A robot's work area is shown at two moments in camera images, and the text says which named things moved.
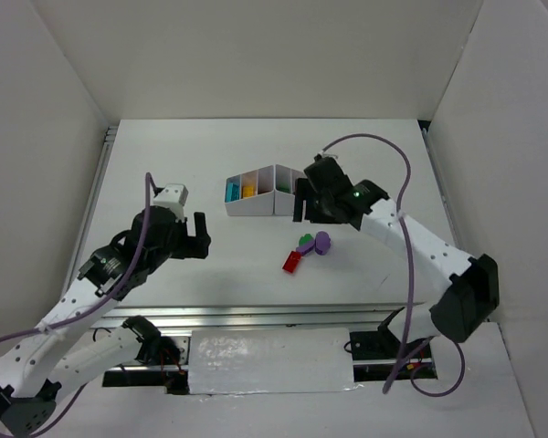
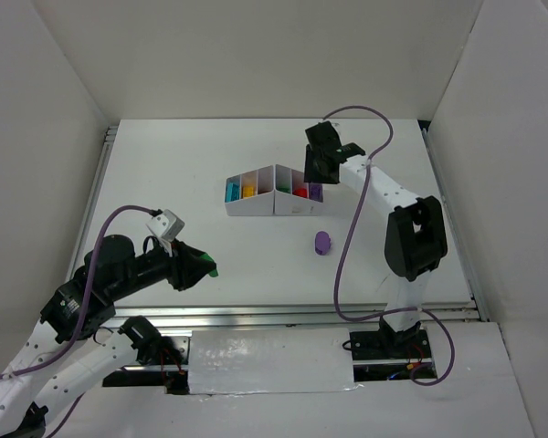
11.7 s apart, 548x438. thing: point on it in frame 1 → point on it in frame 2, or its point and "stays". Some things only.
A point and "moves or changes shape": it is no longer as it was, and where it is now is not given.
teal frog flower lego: x=232 y=192 stays
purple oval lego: x=322 y=243 stays
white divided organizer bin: x=264 y=192 stays
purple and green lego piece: x=306 y=244 moves or changes shape
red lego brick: x=292 y=261 moves or changes shape
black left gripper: x=194 y=242 → x=179 y=265
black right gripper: x=311 y=206 → x=314 y=169
